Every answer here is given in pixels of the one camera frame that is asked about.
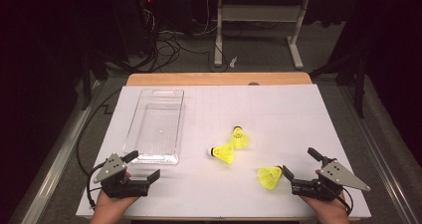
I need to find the person's right hand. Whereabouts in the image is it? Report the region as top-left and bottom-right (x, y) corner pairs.
(300, 190), (351, 224)

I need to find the person's left hand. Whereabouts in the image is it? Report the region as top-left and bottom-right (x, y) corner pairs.
(90, 189), (140, 224)

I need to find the black computer tower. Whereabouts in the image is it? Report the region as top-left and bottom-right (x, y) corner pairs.
(110, 0), (160, 58)

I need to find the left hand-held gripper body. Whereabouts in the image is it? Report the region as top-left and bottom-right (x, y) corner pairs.
(93, 153), (150, 199)

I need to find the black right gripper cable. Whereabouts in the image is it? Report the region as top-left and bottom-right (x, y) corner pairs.
(334, 188), (354, 217)

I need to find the tangle of black cables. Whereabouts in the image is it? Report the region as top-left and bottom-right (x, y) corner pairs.
(145, 28), (230, 74)

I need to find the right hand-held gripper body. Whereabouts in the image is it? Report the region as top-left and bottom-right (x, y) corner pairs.
(292, 159), (371, 202)

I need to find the black metal stand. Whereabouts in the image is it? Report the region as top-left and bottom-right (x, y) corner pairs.
(81, 49), (110, 112)
(310, 51), (367, 118)

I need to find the silver metal floor rail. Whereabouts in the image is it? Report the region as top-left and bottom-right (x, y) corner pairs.
(19, 81), (101, 224)
(337, 84), (416, 224)

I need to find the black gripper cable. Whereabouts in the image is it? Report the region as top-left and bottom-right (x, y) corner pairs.
(334, 188), (354, 217)
(86, 162), (110, 209)

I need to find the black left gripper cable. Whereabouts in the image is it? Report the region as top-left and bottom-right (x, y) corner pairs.
(86, 162), (110, 209)

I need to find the clear plastic tray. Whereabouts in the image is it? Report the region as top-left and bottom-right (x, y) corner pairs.
(121, 88), (185, 166)

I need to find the white table cover sheet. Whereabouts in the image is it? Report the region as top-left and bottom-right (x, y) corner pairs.
(75, 84), (372, 220)

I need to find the thin black floor cable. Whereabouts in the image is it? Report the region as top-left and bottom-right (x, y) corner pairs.
(76, 88), (122, 178)

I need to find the wooden table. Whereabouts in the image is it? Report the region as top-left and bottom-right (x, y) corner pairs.
(88, 72), (362, 223)

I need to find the white metal desk frame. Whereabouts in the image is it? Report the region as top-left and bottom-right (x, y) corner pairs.
(213, 0), (312, 70)

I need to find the yellow shuttlecock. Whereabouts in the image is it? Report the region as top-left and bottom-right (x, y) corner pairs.
(207, 142), (236, 165)
(228, 125), (252, 150)
(257, 165), (284, 191)

